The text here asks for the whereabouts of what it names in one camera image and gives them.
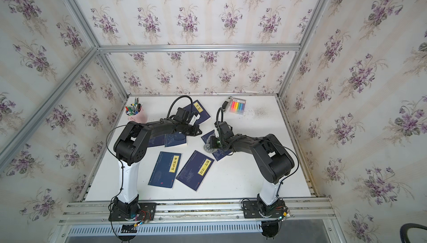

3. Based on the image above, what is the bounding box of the blue book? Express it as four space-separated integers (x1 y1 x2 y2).
201 130 233 161
183 100 211 125
148 151 182 188
165 132 187 147
176 151 215 191
148 135 165 147

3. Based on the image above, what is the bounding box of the grey striped cleaning cloth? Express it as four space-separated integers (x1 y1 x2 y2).
203 135 220 154

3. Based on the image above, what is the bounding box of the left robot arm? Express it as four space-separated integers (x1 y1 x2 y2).
113 118 202 206

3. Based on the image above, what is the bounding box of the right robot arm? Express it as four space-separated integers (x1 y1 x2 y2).
206 134 295 216

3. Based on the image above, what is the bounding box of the grey black stapler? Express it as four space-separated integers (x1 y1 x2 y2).
221 96 233 112

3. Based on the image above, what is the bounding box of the clear box of highlighters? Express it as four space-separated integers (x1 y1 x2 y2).
229 98 246 115

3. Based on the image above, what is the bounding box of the pink pen cup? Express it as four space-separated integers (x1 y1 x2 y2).
125 97 147 124

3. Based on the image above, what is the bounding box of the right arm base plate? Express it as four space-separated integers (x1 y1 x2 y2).
240 198 289 219

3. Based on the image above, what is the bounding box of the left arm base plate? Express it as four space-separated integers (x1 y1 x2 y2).
109 202 157 222

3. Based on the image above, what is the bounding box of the aluminium rail frame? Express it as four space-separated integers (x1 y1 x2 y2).
56 197 341 242

